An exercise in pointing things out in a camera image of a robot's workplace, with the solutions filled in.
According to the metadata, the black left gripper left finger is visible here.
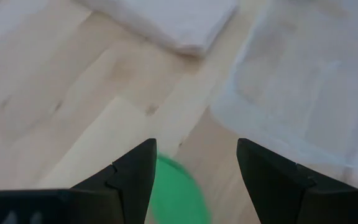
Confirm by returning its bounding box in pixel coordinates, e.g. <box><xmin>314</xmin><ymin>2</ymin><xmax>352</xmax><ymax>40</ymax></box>
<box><xmin>70</xmin><ymin>138</ymin><xmax>157</xmax><ymax>224</ymax></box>

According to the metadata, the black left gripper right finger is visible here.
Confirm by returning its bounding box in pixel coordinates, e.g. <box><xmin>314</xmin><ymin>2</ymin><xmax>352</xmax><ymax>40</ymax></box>
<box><xmin>236</xmin><ymin>138</ymin><xmax>358</xmax><ymax>224</ymax></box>

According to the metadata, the green ribbed toy vegetable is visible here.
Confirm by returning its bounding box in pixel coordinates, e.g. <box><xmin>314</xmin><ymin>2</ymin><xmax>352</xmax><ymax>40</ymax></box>
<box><xmin>149</xmin><ymin>152</ymin><xmax>213</xmax><ymax>224</ymax></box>

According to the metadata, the clear plastic tupperware container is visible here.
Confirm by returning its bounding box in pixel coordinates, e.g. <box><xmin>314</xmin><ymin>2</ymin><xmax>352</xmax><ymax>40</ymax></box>
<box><xmin>209</xmin><ymin>0</ymin><xmax>358</xmax><ymax>190</ymax></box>

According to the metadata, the folded beige cloth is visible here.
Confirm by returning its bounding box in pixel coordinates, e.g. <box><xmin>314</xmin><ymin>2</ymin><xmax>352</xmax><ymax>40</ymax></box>
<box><xmin>73</xmin><ymin>0</ymin><xmax>239</xmax><ymax>58</ymax></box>

